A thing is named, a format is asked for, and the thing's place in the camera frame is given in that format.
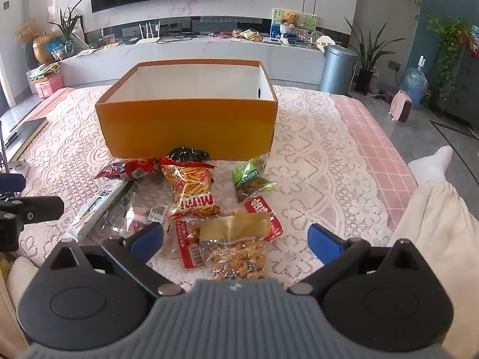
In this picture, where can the white tv cabinet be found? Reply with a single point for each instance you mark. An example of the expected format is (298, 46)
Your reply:
(224, 58)

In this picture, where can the person's leg cream trousers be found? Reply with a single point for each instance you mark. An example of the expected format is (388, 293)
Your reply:
(441, 239)

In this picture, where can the brown teddy bear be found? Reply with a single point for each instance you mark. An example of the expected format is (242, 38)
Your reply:
(290, 18)

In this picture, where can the green pea snack packet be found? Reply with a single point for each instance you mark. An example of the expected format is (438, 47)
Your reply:
(249, 179)

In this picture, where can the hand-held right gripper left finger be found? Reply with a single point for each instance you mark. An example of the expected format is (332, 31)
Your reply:
(144, 239)

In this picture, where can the pink gift boxes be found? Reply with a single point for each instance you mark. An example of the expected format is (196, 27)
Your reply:
(48, 86)

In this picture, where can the grey pedal trash can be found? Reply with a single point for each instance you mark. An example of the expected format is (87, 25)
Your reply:
(338, 71)

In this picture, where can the orange cardboard box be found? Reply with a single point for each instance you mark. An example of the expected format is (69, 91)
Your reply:
(187, 127)

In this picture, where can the pink checked table cover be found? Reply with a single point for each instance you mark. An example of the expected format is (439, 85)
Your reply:
(368, 127)

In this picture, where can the snack bags on cabinet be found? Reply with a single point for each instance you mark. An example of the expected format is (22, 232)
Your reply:
(249, 34)

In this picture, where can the clear plastic snack packet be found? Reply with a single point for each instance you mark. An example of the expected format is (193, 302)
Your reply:
(140, 213)

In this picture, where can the pink fan heater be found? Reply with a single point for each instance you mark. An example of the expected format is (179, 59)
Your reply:
(400, 106)

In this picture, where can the person's white sock foot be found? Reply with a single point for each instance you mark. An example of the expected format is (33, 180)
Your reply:
(430, 164)

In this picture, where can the green ivy plant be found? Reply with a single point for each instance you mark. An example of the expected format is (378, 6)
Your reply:
(449, 45)

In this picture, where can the black book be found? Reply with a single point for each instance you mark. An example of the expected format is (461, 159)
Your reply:
(26, 129)

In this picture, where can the white router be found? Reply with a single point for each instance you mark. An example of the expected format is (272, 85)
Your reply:
(148, 39)

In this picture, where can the gold vase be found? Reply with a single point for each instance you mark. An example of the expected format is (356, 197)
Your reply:
(43, 48)

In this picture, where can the orange-red chips bag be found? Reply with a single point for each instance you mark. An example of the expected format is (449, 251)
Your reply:
(191, 189)

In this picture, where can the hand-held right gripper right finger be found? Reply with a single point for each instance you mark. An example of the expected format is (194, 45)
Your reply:
(323, 241)

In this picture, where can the black snack packet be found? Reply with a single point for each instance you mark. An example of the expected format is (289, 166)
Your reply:
(187, 154)

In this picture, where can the green picture board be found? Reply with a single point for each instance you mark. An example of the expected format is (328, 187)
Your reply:
(310, 22)

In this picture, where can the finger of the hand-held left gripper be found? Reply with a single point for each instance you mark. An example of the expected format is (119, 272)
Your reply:
(9, 184)
(35, 207)

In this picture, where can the round white hand fan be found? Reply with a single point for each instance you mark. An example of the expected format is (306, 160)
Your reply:
(326, 42)

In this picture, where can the white red label packet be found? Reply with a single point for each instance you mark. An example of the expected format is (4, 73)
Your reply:
(262, 206)

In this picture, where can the dark grey cabinet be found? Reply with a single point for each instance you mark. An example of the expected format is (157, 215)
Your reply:
(466, 89)

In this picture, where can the blue water bottle with pump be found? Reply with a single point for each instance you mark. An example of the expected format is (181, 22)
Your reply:
(413, 86)

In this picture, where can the gold top nut packet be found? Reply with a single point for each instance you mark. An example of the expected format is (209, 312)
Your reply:
(232, 250)

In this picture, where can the orchid plant in glass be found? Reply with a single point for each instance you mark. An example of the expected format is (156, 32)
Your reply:
(67, 26)

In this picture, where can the red barcode snack packet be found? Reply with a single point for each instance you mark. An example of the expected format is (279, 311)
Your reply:
(185, 243)

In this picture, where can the spiky potted plant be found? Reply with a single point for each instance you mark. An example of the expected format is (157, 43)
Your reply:
(368, 50)

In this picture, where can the dried flowers in vase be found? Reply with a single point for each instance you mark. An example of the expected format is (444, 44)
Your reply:
(28, 33)

